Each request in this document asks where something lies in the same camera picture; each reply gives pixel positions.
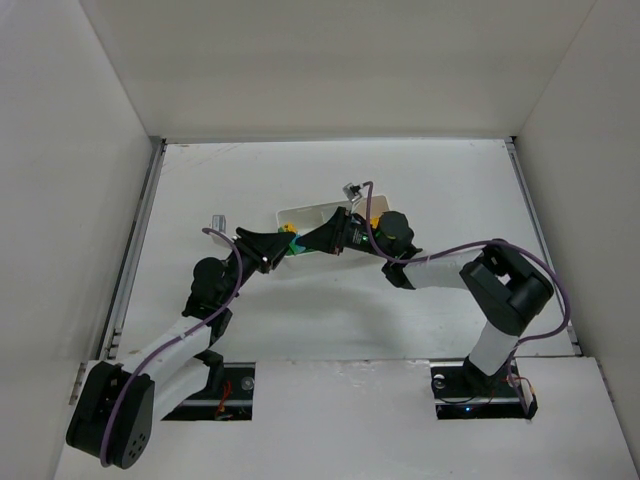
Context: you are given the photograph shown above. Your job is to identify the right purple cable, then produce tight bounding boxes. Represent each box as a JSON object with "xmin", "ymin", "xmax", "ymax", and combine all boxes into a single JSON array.
[{"xmin": 362, "ymin": 180, "xmax": 574, "ymax": 346}]

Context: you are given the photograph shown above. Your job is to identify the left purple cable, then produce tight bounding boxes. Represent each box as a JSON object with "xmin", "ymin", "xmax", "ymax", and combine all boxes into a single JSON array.
[{"xmin": 99, "ymin": 227, "xmax": 245, "ymax": 467}]

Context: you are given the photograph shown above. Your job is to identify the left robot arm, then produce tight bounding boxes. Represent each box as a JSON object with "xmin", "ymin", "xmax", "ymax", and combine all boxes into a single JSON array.
[{"xmin": 65, "ymin": 228, "xmax": 295, "ymax": 470}]

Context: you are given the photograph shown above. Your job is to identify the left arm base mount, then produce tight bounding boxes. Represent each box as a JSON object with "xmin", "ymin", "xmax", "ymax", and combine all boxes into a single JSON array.
[{"xmin": 162, "ymin": 350, "xmax": 256, "ymax": 422}]

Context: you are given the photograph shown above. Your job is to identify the white divided container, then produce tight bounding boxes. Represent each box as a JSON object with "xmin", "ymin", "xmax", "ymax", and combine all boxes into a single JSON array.
[{"xmin": 275, "ymin": 194, "xmax": 391, "ymax": 269}]

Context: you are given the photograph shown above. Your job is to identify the purple cable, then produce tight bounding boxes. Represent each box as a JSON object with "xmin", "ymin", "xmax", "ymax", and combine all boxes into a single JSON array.
[
  {"xmin": 362, "ymin": 180, "xmax": 574, "ymax": 346},
  {"xmin": 99, "ymin": 227, "xmax": 245, "ymax": 467}
]

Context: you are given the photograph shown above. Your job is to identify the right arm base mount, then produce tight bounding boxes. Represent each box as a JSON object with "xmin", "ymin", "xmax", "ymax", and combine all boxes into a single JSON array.
[{"xmin": 430, "ymin": 359, "xmax": 538, "ymax": 420}]

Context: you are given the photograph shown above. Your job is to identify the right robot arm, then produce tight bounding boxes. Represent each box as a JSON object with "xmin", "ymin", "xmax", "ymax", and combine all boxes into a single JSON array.
[{"xmin": 296, "ymin": 207, "xmax": 553, "ymax": 389}]

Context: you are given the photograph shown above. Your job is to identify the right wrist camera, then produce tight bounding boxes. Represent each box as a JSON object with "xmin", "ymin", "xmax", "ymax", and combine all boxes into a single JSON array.
[{"xmin": 342, "ymin": 183, "xmax": 362, "ymax": 203}]

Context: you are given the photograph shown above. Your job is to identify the green yellow blue lego stack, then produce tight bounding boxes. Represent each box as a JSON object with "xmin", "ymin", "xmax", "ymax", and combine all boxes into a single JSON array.
[{"xmin": 278, "ymin": 222, "xmax": 311, "ymax": 256}]

